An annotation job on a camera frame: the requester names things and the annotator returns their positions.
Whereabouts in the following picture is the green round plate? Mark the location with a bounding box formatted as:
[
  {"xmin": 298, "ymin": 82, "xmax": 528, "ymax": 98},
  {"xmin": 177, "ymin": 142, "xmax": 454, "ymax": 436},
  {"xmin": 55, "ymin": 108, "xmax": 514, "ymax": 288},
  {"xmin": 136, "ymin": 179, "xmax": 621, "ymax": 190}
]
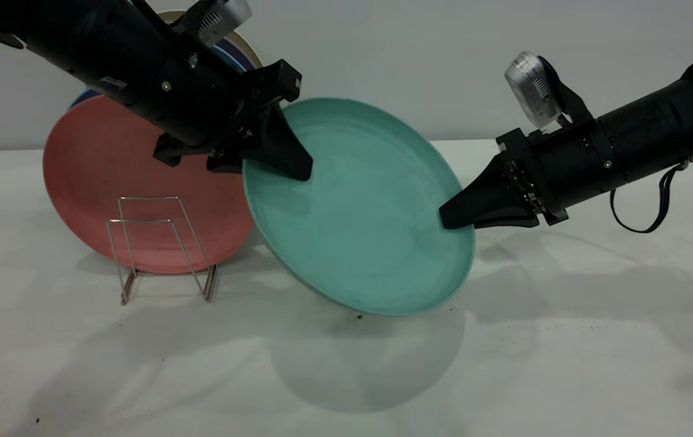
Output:
[{"xmin": 242, "ymin": 97, "xmax": 476, "ymax": 317}]

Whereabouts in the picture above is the pink round plate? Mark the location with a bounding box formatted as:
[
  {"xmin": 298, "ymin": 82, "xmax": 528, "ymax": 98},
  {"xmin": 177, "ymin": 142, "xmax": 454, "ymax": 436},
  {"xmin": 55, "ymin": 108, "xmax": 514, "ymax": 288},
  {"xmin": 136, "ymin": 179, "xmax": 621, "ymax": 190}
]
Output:
[{"xmin": 43, "ymin": 94, "xmax": 254, "ymax": 275}]

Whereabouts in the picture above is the beige round plate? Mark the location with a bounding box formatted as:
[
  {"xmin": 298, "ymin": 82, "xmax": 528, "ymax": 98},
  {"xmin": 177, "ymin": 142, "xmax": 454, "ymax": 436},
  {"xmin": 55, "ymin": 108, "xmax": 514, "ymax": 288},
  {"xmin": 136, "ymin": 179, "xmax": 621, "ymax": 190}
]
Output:
[{"xmin": 157, "ymin": 10, "xmax": 264, "ymax": 70}]

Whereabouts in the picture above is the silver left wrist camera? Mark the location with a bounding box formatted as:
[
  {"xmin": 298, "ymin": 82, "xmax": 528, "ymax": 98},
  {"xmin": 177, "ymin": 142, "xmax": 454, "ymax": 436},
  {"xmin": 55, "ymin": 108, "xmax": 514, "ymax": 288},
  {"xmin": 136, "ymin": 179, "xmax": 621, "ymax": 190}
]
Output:
[{"xmin": 177, "ymin": 0, "xmax": 253, "ymax": 47}]

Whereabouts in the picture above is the metal wire plate rack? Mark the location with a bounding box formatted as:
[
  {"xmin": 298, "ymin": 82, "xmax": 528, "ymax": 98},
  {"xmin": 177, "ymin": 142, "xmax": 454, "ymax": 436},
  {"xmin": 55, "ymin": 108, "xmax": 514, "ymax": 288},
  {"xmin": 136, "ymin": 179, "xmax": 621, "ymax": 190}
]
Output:
[{"xmin": 108, "ymin": 196, "xmax": 219, "ymax": 305}]

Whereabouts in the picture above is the blue plate with light rim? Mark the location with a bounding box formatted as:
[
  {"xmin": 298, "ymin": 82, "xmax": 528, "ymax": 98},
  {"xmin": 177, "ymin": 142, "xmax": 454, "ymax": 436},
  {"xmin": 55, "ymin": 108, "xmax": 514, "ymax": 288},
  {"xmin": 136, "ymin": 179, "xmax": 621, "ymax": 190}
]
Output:
[{"xmin": 70, "ymin": 88, "xmax": 101, "ymax": 109}]

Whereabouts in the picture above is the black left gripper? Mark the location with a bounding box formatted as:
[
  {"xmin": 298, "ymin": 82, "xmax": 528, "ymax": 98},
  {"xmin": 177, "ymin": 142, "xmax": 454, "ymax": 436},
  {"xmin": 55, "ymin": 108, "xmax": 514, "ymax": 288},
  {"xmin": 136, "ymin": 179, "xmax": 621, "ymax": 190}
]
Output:
[{"xmin": 153, "ymin": 59, "xmax": 313, "ymax": 181}]

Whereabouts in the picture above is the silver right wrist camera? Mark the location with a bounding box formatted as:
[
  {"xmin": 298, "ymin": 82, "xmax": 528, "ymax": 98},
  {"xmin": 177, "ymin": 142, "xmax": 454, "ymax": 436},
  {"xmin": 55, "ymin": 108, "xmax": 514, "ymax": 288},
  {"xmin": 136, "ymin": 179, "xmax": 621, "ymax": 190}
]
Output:
[{"xmin": 504, "ymin": 52, "xmax": 593, "ymax": 130}]

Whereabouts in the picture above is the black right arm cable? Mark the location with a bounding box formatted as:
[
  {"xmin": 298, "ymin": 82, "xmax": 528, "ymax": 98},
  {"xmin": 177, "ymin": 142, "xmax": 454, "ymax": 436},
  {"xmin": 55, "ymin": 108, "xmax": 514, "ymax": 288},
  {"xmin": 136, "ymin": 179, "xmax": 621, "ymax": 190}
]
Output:
[{"xmin": 610, "ymin": 161, "xmax": 688, "ymax": 234}]

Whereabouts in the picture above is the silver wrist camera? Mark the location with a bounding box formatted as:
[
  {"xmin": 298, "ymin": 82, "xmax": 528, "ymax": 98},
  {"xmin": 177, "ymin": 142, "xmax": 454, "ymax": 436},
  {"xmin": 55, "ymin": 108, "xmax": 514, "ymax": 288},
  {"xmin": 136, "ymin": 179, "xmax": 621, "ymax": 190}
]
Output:
[
  {"xmin": 504, "ymin": 52, "xmax": 593, "ymax": 130},
  {"xmin": 177, "ymin": 0, "xmax": 253, "ymax": 47}
]

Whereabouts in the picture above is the dark navy round plate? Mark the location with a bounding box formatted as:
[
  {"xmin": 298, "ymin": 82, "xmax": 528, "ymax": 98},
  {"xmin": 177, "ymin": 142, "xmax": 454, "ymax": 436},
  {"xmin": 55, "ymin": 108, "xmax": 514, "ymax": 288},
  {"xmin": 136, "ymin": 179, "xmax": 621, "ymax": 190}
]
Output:
[{"xmin": 213, "ymin": 39, "xmax": 257, "ymax": 72}]

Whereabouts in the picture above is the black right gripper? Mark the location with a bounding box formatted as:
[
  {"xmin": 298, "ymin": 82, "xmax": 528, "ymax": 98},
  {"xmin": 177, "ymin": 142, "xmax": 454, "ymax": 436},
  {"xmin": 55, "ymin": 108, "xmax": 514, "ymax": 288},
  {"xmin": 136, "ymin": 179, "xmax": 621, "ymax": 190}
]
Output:
[{"xmin": 439, "ymin": 118, "xmax": 613, "ymax": 230}]

